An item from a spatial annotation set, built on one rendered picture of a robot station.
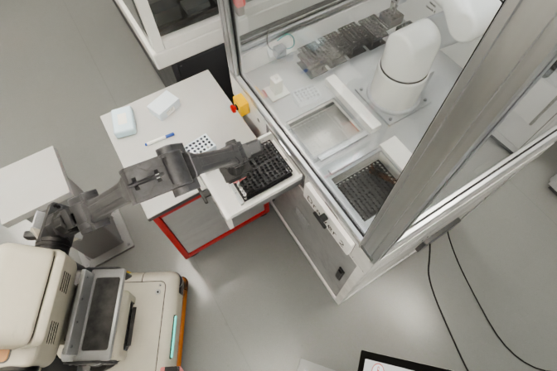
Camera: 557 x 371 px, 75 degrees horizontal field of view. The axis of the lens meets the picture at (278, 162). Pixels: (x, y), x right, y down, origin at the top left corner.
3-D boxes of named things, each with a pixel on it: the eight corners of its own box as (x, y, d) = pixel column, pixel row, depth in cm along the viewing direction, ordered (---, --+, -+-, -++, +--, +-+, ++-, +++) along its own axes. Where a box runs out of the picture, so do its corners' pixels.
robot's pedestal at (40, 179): (85, 272, 214) (-1, 228, 148) (71, 231, 227) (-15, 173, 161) (134, 246, 222) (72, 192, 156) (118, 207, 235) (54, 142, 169)
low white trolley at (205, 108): (188, 266, 215) (147, 219, 150) (148, 185, 242) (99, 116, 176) (272, 217, 230) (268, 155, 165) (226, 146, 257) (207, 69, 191)
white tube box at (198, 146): (193, 164, 162) (191, 160, 159) (184, 151, 166) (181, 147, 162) (217, 149, 166) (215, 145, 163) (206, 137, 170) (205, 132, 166)
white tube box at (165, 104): (162, 122, 174) (158, 115, 170) (149, 113, 177) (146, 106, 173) (181, 105, 179) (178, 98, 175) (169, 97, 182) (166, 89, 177)
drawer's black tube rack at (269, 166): (244, 204, 144) (243, 197, 139) (224, 171, 152) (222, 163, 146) (292, 178, 150) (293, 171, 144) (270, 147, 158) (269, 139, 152)
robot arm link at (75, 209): (56, 213, 99) (64, 231, 99) (75, 203, 94) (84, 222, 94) (87, 202, 107) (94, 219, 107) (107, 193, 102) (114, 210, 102)
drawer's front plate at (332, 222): (346, 255, 136) (351, 247, 126) (302, 195, 148) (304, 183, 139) (350, 252, 136) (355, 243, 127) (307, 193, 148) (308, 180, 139)
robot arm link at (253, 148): (225, 142, 113) (236, 167, 113) (259, 128, 115) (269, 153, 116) (222, 146, 124) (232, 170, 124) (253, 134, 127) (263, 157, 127)
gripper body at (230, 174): (219, 170, 131) (216, 159, 124) (244, 158, 133) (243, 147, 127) (226, 184, 128) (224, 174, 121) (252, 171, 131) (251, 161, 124)
